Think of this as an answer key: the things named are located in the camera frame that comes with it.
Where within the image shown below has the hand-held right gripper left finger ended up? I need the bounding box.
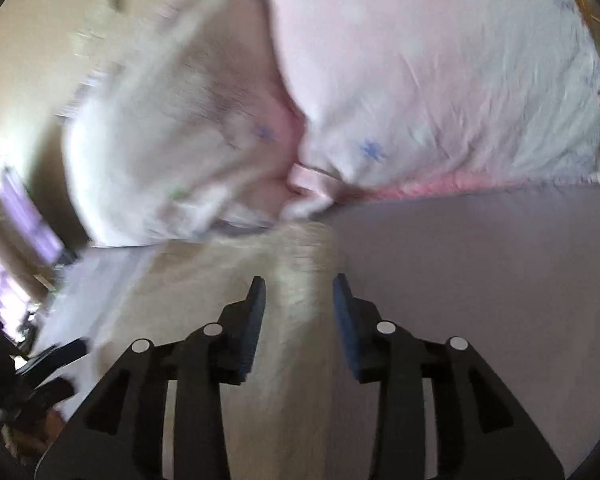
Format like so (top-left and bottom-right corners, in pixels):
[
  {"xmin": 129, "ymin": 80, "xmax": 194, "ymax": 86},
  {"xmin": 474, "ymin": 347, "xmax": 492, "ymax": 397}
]
[{"xmin": 34, "ymin": 276, "xmax": 267, "ymax": 480}]

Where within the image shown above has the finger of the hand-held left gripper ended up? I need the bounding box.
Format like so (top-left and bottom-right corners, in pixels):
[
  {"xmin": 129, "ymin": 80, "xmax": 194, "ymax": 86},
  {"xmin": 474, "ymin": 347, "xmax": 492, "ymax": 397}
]
[{"xmin": 15, "ymin": 337, "xmax": 88, "ymax": 378}]

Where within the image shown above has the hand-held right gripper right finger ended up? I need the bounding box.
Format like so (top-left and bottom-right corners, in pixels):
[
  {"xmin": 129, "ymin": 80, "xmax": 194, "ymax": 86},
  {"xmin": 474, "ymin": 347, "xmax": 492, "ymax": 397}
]
[{"xmin": 332, "ymin": 273, "xmax": 566, "ymax": 480}]

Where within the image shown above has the beige knit garment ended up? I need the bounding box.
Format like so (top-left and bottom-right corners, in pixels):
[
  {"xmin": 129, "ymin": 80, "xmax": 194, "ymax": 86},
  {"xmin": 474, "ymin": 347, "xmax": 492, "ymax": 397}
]
[{"xmin": 62, "ymin": 221, "xmax": 341, "ymax": 480}]

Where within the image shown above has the lavender bed sheet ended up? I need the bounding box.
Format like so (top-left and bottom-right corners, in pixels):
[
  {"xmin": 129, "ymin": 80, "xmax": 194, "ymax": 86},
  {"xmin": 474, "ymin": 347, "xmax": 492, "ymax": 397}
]
[{"xmin": 30, "ymin": 180, "xmax": 600, "ymax": 480}]

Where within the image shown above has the purple window curtain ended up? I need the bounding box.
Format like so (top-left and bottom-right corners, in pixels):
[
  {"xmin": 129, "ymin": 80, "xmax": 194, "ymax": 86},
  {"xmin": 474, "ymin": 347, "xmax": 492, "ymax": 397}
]
[{"xmin": 0, "ymin": 165, "xmax": 66, "ymax": 321}]

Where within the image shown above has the white floral pillow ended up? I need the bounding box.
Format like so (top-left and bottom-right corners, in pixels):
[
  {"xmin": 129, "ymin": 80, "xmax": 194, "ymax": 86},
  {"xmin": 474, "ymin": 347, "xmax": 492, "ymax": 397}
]
[{"xmin": 60, "ymin": 0, "xmax": 311, "ymax": 248}]

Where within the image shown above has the pink floral pillow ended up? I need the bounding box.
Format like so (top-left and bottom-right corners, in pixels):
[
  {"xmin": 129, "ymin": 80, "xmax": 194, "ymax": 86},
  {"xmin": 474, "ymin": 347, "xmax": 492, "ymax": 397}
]
[{"xmin": 240, "ymin": 0, "xmax": 600, "ymax": 206}]

